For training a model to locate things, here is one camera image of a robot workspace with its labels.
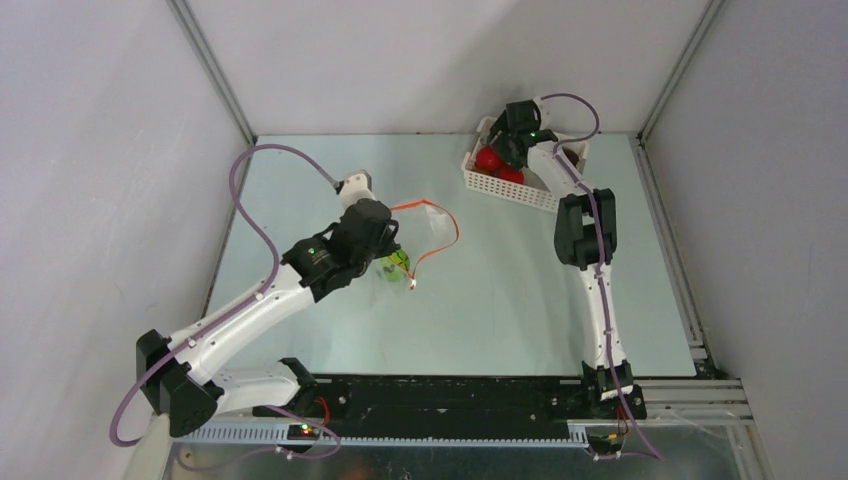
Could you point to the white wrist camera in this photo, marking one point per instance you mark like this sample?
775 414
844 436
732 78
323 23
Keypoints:
542 114
354 188

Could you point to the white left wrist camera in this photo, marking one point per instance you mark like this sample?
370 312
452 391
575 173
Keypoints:
354 188

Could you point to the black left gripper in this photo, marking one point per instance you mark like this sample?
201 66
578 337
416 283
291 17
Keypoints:
388 245

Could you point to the grey slotted cable duct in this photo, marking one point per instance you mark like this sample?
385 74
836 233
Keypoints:
290 434

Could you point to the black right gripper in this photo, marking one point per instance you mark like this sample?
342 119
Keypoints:
502 142

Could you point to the dark purple toy plum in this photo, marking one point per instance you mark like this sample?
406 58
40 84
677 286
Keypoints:
572 157

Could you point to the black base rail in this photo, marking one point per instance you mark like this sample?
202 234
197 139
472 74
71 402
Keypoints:
453 407

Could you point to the white perforated plastic basket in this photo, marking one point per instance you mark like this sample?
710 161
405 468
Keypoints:
542 191

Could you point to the red toy wax apple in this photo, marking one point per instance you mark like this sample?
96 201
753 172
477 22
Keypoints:
509 174

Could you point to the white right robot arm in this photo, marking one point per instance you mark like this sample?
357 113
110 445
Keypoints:
585 238

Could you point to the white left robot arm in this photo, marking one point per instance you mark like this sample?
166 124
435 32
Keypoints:
182 376

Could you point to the clear zip bag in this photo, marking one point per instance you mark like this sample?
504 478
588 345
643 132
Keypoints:
426 229

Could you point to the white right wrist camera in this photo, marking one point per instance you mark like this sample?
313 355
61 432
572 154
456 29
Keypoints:
542 114

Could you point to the green toy watermelon ball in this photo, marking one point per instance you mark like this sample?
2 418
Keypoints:
394 267

